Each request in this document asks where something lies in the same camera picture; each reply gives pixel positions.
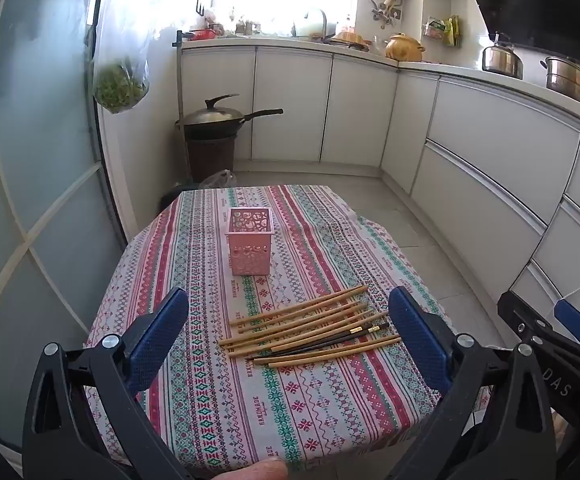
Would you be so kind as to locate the white kitchen cabinets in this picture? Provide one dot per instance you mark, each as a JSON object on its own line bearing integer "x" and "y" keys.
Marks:
{"x": 370, "y": 110}

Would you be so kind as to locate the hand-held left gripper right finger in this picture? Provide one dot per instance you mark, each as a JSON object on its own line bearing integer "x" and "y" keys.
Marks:
{"x": 420, "y": 340}

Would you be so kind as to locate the brown woven tray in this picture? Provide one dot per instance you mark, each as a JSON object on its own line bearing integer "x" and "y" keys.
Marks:
{"x": 350, "y": 39}

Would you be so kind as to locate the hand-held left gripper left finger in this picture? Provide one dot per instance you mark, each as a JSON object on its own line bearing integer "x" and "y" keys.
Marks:
{"x": 157, "y": 345}

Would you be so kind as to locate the plastic bag of greens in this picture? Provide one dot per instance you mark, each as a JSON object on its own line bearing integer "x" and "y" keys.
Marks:
{"x": 119, "y": 85}

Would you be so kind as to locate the water heater pipes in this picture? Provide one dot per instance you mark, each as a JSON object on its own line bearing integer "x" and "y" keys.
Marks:
{"x": 385, "y": 5}

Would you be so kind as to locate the row of condiment jars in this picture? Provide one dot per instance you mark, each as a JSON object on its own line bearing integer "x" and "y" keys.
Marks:
{"x": 245, "y": 26}

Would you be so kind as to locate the frosted glass sliding door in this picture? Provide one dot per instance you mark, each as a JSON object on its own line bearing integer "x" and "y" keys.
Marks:
{"x": 44, "y": 160}

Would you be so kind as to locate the yellow clay pot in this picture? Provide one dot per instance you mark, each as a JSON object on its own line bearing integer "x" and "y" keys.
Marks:
{"x": 405, "y": 49}

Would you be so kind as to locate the clear plastic bag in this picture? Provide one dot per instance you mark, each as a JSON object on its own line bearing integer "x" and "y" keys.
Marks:
{"x": 219, "y": 180}

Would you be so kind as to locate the person's left hand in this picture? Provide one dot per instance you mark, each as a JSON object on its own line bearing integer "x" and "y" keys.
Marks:
{"x": 262, "y": 471}

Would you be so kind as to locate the white kitchen countertop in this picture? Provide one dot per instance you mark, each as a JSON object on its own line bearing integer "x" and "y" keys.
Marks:
{"x": 470, "y": 74}

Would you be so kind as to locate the steel stock pot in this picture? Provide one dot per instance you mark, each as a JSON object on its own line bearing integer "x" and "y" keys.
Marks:
{"x": 570, "y": 80}

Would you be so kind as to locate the red plastic basket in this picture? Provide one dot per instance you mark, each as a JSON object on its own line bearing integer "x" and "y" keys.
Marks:
{"x": 202, "y": 35}

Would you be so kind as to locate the patterned striped tablecloth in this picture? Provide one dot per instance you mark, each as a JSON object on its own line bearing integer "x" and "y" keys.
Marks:
{"x": 209, "y": 410}

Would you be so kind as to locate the pink perforated plastic basket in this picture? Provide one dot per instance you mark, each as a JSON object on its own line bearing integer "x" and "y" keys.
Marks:
{"x": 250, "y": 255}

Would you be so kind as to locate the steel kettle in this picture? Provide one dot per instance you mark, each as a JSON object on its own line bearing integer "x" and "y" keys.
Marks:
{"x": 502, "y": 60}

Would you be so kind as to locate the pale dish basin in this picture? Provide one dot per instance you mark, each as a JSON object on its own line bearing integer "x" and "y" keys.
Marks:
{"x": 307, "y": 26}

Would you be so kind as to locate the dark dustpan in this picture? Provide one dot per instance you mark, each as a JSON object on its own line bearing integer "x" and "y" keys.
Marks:
{"x": 169, "y": 197}

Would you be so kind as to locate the wall rack with packets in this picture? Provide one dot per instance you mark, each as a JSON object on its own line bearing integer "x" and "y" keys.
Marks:
{"x": 440, "y": 30}

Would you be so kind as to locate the bunch of bamboo chopsticks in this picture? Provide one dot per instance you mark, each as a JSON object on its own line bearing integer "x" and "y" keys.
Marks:
{"x": 295, "y": 332}

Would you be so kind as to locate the curved sink faucet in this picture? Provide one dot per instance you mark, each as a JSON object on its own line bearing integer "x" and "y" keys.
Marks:
{"x": 324, "y": 17}

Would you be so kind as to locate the black chopstick with gold band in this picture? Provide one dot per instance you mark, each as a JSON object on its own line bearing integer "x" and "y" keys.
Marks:
{"x": 370, "y": 329}
{"x": 352, "y": 332}

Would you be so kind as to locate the brown woven bin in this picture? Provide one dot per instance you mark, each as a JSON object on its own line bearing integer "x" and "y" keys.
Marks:
{"x": 212, "y": 160}

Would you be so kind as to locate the black wok with lid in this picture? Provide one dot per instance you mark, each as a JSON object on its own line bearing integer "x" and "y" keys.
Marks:
{"x": 214, "y": 120}

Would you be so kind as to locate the black range hood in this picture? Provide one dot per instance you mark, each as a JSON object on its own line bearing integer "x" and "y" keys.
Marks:
{"x": 545, "y": 5}

